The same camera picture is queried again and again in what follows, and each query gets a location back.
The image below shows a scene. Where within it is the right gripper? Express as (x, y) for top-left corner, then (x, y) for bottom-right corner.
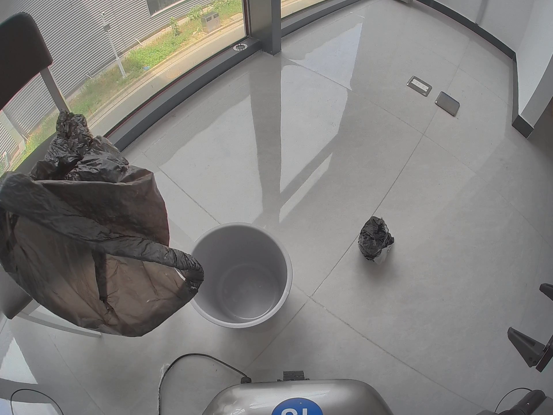
(507, 283), (553, 373)

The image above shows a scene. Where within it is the black plastic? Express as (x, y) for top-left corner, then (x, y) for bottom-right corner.
(358, 216), (395, 267)

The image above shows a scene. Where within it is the black plastic bag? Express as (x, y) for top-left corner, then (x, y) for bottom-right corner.
(0, 110), (205, 339)

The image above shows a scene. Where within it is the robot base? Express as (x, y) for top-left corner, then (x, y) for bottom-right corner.
(207, 370), (395, 415)

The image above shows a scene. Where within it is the white trash bin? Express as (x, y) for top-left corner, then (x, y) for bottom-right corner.
(188, 224), (293, 328)

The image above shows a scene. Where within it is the window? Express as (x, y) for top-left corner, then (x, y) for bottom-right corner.
(0, 0), (391, 180)

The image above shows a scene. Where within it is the white chair with brown seat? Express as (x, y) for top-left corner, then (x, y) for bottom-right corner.
(0, 12), (104, 339)

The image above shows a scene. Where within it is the black cable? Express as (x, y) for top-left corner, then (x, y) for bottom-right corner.
(11, 389), (65, 415)
(495, 388), (530, 415)
(156, 353), (252, 415)

